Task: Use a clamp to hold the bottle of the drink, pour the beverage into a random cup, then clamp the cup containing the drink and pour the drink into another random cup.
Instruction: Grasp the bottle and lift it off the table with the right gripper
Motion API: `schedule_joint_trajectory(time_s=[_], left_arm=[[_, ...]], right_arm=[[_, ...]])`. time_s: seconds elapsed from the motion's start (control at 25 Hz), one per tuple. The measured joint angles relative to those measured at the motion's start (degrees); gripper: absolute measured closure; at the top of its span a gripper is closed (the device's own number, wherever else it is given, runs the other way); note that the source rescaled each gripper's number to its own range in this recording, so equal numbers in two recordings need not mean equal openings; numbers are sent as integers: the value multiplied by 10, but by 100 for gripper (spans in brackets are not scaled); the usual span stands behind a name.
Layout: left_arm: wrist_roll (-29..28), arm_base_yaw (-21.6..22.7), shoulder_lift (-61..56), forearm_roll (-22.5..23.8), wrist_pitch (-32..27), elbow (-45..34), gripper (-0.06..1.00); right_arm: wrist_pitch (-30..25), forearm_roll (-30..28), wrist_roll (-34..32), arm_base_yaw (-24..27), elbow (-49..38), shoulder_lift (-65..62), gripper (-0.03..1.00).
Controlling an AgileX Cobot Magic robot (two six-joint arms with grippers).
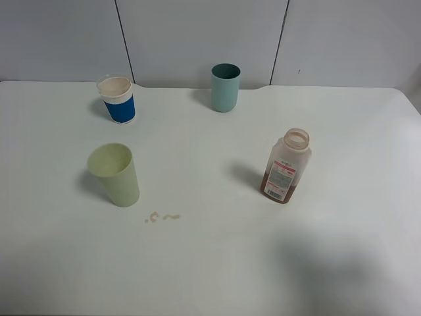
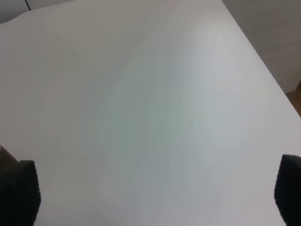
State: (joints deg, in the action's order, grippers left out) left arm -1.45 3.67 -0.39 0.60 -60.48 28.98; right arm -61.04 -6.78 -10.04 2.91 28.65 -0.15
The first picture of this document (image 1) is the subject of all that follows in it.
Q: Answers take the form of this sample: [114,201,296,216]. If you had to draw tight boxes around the clear plastic beverage bottle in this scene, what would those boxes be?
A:
[260,128,312,204]

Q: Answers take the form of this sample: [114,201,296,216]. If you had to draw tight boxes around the teal plastic cup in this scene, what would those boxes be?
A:
[211,63,241,113]

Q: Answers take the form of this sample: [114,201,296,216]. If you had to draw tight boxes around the blue and white paper cup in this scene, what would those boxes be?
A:
[96,75,136,124]

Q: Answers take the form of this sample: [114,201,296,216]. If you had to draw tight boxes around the light green plastic cup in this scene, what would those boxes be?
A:
[87,143,140,207]

